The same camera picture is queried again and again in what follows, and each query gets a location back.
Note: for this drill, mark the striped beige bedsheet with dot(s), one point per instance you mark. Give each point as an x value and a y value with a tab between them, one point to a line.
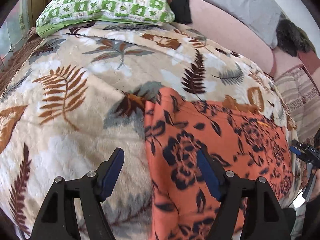
301	98

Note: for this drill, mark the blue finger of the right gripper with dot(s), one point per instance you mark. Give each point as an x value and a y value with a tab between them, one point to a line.
295	150

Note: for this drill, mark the right hand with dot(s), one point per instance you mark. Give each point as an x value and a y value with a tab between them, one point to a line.
310	181

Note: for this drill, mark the dark furry cushion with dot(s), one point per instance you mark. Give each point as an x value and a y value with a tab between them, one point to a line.
292	39

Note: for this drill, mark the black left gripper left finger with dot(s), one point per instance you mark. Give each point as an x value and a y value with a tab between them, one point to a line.
57	216

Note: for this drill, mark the cream leaf pattern blanket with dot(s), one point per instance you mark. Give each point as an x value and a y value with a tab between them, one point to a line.
70	99

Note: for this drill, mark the green white patterned pillow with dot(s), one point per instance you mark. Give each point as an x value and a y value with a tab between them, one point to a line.
61	13

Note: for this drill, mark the pink padded headboard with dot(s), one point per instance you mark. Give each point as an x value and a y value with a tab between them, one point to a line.
221	27

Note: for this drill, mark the right forearm black sleeve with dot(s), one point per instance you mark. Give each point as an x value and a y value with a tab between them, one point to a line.
311	228

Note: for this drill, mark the orange black floral garment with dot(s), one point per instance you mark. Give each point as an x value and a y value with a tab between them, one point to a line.
216	169

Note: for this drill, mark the grey pillow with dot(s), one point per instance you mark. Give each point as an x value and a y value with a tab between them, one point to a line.
261	16

